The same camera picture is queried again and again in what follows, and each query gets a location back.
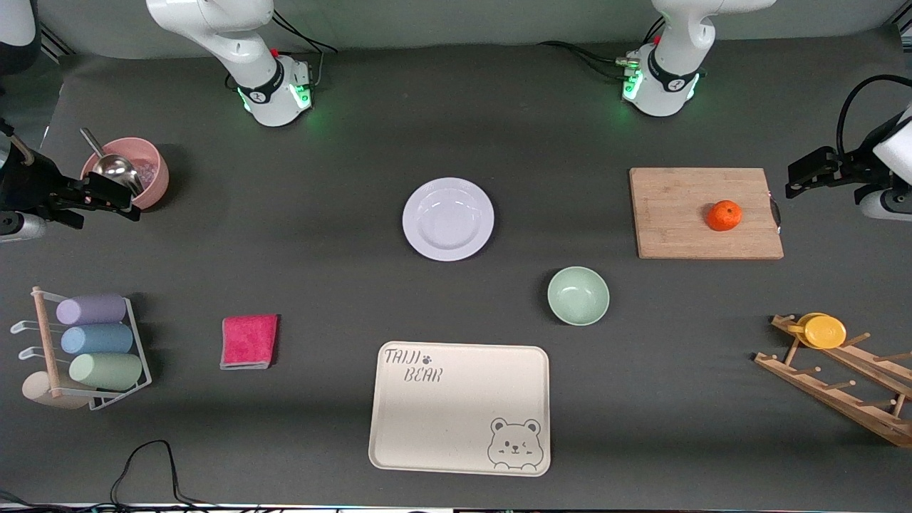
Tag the wooden cutting board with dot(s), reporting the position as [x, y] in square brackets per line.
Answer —
[677, 214]

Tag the wooden peg mug rack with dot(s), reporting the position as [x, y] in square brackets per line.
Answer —
[855, 410]

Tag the orange fruit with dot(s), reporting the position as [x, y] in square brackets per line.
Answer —
[724, 216]

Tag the blue cup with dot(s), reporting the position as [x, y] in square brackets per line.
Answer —
[96, 339]

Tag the metal scoop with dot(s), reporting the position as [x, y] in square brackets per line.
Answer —
[114, 167]

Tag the yellow mug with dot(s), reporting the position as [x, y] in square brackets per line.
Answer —
[825, 332]

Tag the light green bowl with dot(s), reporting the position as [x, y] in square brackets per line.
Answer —
[578, 296]

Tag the white round plate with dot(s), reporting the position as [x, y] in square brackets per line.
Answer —
[448, 219]

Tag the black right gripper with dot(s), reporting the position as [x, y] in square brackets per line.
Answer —
[28, 187]

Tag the purple cup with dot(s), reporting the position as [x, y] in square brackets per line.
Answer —
[91, 310]

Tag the beige cup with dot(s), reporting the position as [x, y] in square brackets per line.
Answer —
[35, 390]

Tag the pink folded cloth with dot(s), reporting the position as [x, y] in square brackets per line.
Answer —
[249, 340]

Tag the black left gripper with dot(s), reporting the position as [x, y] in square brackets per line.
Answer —
[857, 169]

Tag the green cup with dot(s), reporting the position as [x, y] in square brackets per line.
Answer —
[107, 371]

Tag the pink bowl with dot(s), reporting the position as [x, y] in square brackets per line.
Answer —
[157, 178]

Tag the aluminium frame rail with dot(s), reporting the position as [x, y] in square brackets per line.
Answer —
[55, 43]
[905, 28]

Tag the cream bear print tray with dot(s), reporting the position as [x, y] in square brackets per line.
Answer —
[456, 413]

